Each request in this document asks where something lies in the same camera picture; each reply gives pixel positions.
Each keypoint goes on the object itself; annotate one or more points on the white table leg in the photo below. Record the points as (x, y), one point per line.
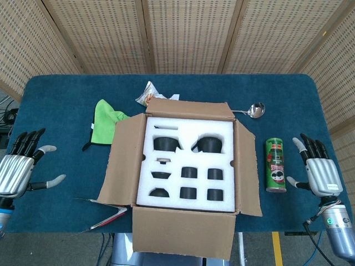
(241, 249)

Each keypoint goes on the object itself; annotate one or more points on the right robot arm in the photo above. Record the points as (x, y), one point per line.
(339, 227)

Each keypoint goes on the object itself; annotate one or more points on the white paper scrap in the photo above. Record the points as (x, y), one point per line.
(174, 97)

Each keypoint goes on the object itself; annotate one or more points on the green microfiber cloth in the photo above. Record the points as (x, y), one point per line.
(104, 124)

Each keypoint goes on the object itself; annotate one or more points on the black cylindrical tea cup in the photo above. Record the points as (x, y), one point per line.
(215, 195)
(188, 193)
(215, 174)
(189, 172)

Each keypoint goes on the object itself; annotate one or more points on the printed snack packet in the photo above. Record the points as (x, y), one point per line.
(148, 94)

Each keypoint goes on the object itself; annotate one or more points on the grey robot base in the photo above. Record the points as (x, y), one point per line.
(122, 249)

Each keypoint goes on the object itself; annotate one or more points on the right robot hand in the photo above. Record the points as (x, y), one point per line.
(323, 174)

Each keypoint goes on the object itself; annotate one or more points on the white foam insert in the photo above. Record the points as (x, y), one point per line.
(188, 160)

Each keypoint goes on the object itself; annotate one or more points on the beige round tea strainer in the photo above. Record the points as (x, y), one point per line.
(163, 160)

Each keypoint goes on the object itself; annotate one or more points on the woven bamboo folding screen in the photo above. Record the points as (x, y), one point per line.
(194, 36)

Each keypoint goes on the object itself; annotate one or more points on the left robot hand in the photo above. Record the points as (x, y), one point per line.
(15, 174)

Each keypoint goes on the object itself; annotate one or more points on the blue table cover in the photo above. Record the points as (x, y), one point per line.
(69, 91)

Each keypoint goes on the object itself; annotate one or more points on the black tea pitcher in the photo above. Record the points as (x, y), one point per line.
(209, 144)

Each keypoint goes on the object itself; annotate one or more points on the colourful toy at right edge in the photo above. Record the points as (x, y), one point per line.
(276, 166)

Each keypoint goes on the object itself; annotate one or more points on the metal ladle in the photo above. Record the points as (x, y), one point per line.
(256, 110)

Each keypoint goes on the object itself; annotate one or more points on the red cardboard box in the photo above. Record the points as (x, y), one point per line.
(183, 235)

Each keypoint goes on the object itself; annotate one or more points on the black teapot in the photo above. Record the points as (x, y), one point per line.
(166, 144)

